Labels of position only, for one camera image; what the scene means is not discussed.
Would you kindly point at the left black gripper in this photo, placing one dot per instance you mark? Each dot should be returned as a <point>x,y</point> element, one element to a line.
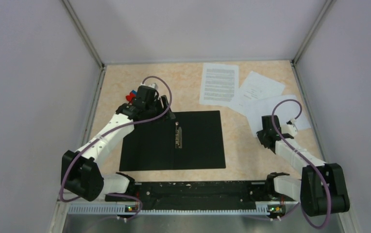
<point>157,101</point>

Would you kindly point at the white slotted cable duct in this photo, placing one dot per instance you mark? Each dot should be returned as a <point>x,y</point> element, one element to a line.
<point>123,209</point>

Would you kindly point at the white paper sheet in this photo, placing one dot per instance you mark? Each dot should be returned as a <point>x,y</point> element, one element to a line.
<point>254,110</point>
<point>255,87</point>

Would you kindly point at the metal folder clip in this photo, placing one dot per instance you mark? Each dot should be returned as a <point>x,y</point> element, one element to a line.
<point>178,136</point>

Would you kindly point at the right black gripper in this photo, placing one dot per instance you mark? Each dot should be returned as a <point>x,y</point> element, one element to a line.
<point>260,134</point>

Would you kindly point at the teal folder black inside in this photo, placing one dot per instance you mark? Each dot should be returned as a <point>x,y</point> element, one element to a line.
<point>151,146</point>

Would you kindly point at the printed text paper sheet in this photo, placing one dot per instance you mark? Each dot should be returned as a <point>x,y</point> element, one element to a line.
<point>219,84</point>

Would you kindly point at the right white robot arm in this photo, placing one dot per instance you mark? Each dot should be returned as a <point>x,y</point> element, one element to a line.
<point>321,188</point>

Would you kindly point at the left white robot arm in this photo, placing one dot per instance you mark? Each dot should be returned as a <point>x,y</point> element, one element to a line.
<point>80,171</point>

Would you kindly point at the red blue toy block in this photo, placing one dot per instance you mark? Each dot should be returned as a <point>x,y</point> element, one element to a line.
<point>130,96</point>

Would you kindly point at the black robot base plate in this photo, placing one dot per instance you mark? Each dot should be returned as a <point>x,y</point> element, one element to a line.
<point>200,196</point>

